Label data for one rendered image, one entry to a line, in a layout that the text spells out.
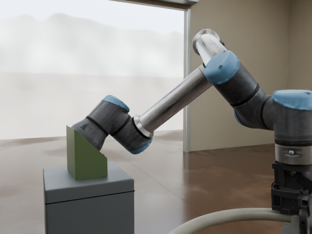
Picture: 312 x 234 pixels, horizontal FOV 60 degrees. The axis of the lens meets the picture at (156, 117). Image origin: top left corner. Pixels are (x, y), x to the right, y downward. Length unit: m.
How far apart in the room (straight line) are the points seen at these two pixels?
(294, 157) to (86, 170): 0.96
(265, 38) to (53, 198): 6.86
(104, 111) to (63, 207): 0.48
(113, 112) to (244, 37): 5.95
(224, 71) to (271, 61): 6.96
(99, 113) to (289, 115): 0.96
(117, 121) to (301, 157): 0.94
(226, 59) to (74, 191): 0.88
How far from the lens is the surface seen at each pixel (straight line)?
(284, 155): 0.68
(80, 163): 1.34
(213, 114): 6.43
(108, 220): 1.37
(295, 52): 7.98
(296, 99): 0.66
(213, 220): 0.72
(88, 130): 1.36
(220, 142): 6.64
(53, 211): 1.30
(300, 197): 0.72
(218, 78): 0.69
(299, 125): 0.66
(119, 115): 1.40
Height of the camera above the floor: 1.25
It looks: 4 degrees down
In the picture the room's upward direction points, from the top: straight up
